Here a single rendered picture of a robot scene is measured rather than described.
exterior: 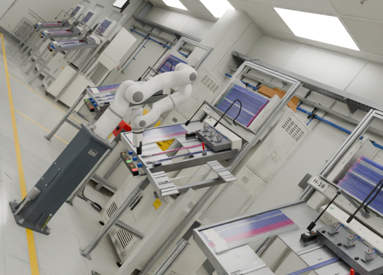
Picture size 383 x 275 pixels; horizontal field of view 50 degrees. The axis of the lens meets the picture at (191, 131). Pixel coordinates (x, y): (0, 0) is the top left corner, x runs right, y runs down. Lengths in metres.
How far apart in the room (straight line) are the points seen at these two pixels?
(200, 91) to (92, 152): 2.04
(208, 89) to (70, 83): 3.42
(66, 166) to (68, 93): 4.82
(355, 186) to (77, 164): 1.64
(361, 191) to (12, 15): 9.96
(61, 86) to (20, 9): 4.22
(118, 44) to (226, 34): 2.03
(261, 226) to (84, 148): 1.17
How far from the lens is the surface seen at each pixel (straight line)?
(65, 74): 7.36
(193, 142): 3.22
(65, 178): 2.72
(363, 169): 2.40
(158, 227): 2.64
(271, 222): 2.30
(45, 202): 2.78
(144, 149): 3.13
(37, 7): 11.29
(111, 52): 7.43
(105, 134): 2.68
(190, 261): 3.41
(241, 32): 6.56
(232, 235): 2.19
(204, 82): 4.44
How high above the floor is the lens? 1.13
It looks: level
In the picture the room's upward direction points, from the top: 39 degrees clockwise
